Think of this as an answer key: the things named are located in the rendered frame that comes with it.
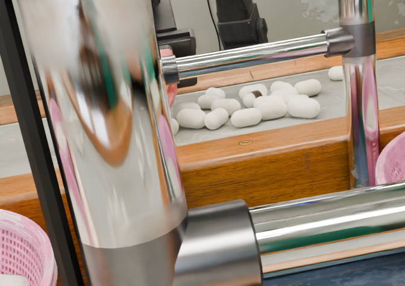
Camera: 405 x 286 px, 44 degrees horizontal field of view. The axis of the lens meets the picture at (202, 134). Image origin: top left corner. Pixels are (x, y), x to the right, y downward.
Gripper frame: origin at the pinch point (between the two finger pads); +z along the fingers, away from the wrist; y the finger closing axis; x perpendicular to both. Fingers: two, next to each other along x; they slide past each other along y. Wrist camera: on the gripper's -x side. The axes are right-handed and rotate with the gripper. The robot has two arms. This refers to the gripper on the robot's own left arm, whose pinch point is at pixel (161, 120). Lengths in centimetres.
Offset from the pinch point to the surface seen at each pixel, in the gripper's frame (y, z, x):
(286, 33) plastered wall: 71, -148, 145
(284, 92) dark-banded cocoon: 14.2, -3.5, 3.5
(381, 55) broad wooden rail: 33.8, -15.8, 14.8
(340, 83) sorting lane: 23.5, -7.7, 9.2
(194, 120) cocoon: 3.4, -0.9, 2.2
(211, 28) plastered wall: 33, -155, 140
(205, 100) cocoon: 5.7, -7.0, 7.0
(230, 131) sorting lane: 6.8, 1.6, 1.8
